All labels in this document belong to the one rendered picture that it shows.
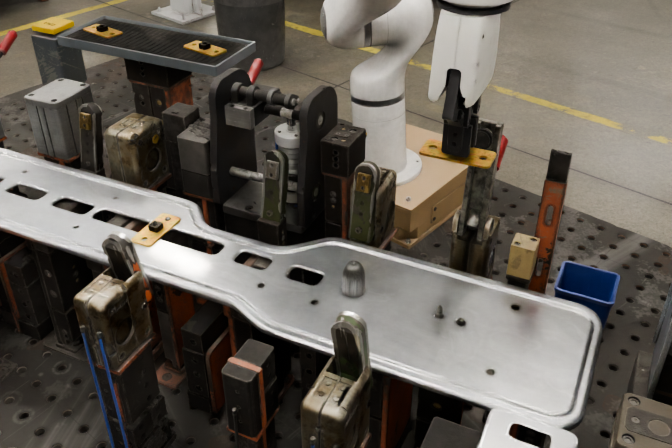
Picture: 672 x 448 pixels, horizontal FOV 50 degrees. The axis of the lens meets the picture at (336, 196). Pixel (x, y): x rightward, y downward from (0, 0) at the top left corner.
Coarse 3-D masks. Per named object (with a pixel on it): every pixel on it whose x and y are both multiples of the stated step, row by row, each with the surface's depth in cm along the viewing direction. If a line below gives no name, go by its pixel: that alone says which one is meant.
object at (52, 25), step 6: (48, 18) 150; (54, 18) 150; (60, 18) 150; (36, 24) 147; (42, 24) 147; (48, 24) 147; (54, 24) 147; (60, 24) 147; (66, 24) 147; (72, 24) 149; (36, 30) 146; (42, 30) 146; (48, 30) 145; (54, 30) 145; (60, 30) 146
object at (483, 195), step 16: (480, 128) 95; (496, 128) 96; (480, 144) 95; (496, 144) 97; (496, 160) 99; (480, 176) 100; (464, 192) 101; (480, 192) 101; (464, 208) 102; (480, 208) 102; (464, 224) 103; (480, 224) 102; (480, 240) 103
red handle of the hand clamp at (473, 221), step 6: (504, 138) 108; (504, 144) 107; (504, 150) 107; (498, 162) 106; (498, 168) 106; (474, 210) 104; (480, 210) 104; (474, 216) 103; (468, 222) 103; (474, 222) 103; (468, 228) 104; (474, 228) 103
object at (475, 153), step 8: (424, 144) 84; (432, 144) 84; (440, 144) 84; (424, 152) 83; (432, 152) 83; (440, 152) 83; (472, 152) 83; (480, 152) 83; (488, 152) 83; (448, 160) 82; (456, 160) 81; (464, 160) 81; (472, 160) 81; (480, 160) 81; (488, 160) 81; (488, 168) 80
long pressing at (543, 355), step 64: (0, 192) 123; (64, 192) 123; (128, 192) 123; (192, 256) 107; (320, 256) 107; (384, 256) 107; (256, 320) 96; (320, 320) 96; (384, 320) 96; (448, 320) 96; (512, 320) 96; (576, 320) 96; (448, 384) 87; (512, 384) 86; (576, 384) 86
